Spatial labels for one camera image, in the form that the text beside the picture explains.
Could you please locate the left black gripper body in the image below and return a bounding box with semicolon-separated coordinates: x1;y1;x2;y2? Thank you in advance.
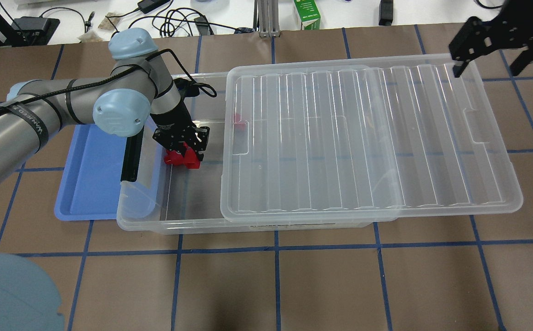
152;103;210;149

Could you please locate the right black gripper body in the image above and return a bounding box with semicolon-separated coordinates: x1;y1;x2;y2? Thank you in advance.
494;0;533;50

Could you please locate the red block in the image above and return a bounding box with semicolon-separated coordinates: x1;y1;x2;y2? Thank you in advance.
163;149;185;166
183;148;201;169
233;113;248;130

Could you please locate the clear plastic box lid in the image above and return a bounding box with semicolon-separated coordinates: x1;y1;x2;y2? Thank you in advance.
220;54;523;226

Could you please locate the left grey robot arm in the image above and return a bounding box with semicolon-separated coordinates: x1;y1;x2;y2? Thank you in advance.
0;28;217;183

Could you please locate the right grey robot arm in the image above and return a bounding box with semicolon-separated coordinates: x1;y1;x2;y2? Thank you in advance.
448;0;533;78

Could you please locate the clear plastic storage box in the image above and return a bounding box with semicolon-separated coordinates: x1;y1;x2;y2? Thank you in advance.
117;66;402;234

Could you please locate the black device on desk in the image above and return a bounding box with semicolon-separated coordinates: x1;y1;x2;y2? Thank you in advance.
378;0;394;26

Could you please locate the blue plastic tray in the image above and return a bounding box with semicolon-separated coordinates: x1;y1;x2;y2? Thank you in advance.
54;123;161;222

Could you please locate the black power adapter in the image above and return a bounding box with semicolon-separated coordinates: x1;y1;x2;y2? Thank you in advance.
137;0;171;13

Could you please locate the green white carton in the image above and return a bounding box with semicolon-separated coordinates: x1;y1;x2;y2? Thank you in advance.
293;0;322;31

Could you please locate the black box latch handle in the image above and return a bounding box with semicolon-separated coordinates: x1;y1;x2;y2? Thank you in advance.
121;131;143;182

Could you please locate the black cable bundle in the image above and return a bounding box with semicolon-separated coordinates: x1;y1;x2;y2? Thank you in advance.
126;7;242;38

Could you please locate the aluminium frame post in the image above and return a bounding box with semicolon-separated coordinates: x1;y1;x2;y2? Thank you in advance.
253;0;280;38

